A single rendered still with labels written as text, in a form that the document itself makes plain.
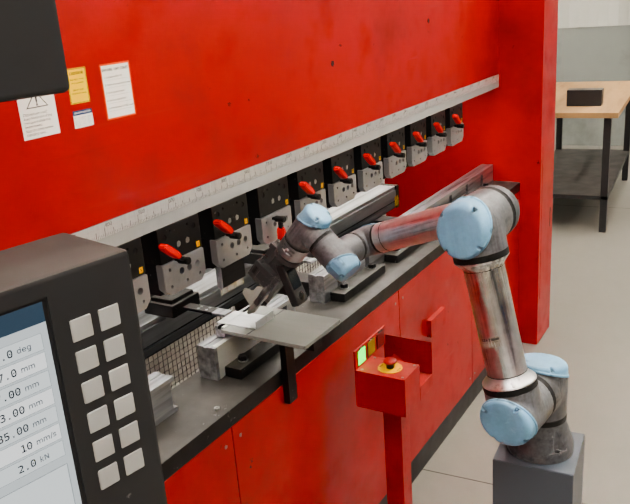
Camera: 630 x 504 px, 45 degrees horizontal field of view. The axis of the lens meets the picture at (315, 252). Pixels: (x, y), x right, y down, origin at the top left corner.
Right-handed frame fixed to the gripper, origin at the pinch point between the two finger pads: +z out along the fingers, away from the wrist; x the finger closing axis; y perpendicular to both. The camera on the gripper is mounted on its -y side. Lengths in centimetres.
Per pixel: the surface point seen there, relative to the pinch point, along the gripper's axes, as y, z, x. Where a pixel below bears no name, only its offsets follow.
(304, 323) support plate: -11.5, -4.1, -4.0
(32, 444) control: -19, -69, 114
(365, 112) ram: 30, -27, -76
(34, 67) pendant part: 2, -94, 106
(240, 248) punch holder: 13.8, -9.3, -0.7
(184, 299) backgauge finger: 19.5, 19.0, -1.3
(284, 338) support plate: -11.6, -4.2, 5.9
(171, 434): -10.7, 12.9, 38.2
